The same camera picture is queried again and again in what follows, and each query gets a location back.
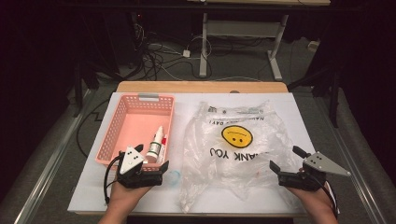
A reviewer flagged black stand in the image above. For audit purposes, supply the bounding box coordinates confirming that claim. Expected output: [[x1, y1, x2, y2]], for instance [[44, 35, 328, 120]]
[[288, 66, 341, 129], [72, 60, 86, 119]]

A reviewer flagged pink plastic basket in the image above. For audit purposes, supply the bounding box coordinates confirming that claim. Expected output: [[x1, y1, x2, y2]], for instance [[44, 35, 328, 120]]
[[94, 92, 176, 174]]

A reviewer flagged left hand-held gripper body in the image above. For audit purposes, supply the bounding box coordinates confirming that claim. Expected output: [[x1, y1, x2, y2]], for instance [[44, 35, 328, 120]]
[[116, 146, 164, 189]]

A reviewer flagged white board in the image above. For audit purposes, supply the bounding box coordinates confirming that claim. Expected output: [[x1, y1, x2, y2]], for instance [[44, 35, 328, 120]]
[[67, 91, 340, 217]]

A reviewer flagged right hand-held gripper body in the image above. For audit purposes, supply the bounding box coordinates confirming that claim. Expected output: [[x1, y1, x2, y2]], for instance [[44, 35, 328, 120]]
[[277, 151, 351, 191]]

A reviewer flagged person's right hand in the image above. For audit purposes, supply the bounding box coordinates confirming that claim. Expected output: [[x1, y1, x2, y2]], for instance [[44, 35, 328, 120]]
[[288, 185, 337, 216]]

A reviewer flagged white tube with red cap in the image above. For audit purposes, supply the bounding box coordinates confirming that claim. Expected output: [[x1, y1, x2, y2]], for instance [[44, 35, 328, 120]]
[[145, 125, 165, 163]]

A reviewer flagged left hand-held gripper black cable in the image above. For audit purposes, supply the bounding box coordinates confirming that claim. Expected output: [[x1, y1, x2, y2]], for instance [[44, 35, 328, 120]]
[[103, 154, 123, 205]]

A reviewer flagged right hand-held gripper black cable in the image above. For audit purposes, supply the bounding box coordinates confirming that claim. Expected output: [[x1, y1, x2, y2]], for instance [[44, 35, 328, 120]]
[[323, 182, 340, 219]]

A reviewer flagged white metal desk frame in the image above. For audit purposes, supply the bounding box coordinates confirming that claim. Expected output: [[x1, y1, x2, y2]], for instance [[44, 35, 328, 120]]
[[186, 0, 332, 82]]

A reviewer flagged bundle of floor cables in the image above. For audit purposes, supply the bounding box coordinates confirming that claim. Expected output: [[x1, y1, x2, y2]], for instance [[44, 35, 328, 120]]
[[132, 21, 214, 82]]

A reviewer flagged hand-held gripper black cable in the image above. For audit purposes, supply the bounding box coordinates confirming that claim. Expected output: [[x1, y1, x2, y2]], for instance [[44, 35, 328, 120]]
[[323, 182, 340, 219], [103, 154, 123, 205]]

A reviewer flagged person's left hand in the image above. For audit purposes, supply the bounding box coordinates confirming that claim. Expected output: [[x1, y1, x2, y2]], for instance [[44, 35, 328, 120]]
[[106, 179, 153, 209]]

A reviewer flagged black floor cable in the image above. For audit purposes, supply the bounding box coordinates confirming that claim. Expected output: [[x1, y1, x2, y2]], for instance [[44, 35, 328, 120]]
[[76, 98, 110, 159]]

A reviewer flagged metal floor rail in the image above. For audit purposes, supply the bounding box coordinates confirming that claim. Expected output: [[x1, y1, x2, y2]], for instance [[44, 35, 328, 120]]
[[311, 92, 389, 224], [13, 89, 94, 224]]

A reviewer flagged wooden table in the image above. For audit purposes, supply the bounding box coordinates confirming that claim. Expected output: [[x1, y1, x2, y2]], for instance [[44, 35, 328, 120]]
[[116, 80, 290, 94]]

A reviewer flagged clear bluish plastic ring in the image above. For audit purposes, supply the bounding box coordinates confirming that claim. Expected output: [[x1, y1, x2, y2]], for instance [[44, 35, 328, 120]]
[[167, 169, 182, 189]]

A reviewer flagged small white box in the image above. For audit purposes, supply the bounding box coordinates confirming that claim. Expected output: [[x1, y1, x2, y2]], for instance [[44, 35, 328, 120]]
[[307, 39, 321, 53]]

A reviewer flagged clear smiley plastic bag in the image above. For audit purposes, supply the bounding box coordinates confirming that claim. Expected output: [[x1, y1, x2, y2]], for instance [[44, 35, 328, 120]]
[[178, 100, 300, 214]]

